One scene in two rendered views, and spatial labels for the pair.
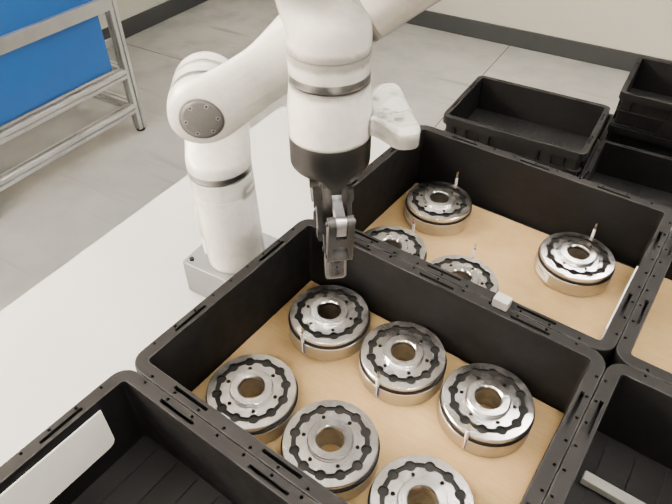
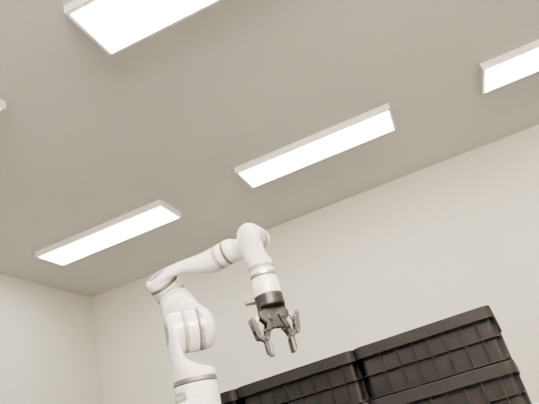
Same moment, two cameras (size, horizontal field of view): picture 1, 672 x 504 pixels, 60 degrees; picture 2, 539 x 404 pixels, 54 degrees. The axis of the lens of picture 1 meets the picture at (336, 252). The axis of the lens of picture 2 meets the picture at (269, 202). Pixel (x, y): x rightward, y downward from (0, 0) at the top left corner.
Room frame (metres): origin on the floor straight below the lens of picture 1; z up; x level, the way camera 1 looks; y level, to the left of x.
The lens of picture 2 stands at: (0.79, 1.33, 0.77)
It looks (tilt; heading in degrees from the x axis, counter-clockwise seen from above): 25 degrees up; 253
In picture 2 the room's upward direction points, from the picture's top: 16 degrees counter-clockwise
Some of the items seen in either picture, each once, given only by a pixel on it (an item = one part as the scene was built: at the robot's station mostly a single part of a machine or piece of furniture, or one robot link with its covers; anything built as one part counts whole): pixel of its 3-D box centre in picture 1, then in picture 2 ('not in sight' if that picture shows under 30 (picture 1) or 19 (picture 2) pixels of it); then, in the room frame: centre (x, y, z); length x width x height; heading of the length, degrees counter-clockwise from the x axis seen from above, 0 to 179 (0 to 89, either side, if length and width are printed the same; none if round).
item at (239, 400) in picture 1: (251, 388); not in sight; (0.38, 0.09, 0.86); 0.05 x 0.05 x 0.01
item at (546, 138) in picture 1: (511, 176); not in sight; (1.51, -0.55, 0.37); 0.40 x 0.30 x 0.45; 59
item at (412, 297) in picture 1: (367, 394); (327, 396); (0.37, -0.03, 0.87); 0.40 x 0.30 x 0.11; 54
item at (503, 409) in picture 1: (488, 398); not in sight; (0.37, -0.17, 0.86); 0.05 x 0.05 x 0.01
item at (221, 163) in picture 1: (211, 122); (189, 349); (0.71, 0.17, 1.01); 0.09 x 0.09 x 0.17; 4
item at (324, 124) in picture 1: (350, 97); (263, 287); (0.47, -0.01, 1.17); 0.11 x 0.09 x 0.06; 99
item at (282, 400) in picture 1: (251, 390); not in sight; (0.38, 0.09, 0.86); 0.10 x 0.10 x 0.01
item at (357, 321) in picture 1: (329, 314); not in sight; (0.50, 0.01, 0.86); 0.10 x 0.10 x 0.01
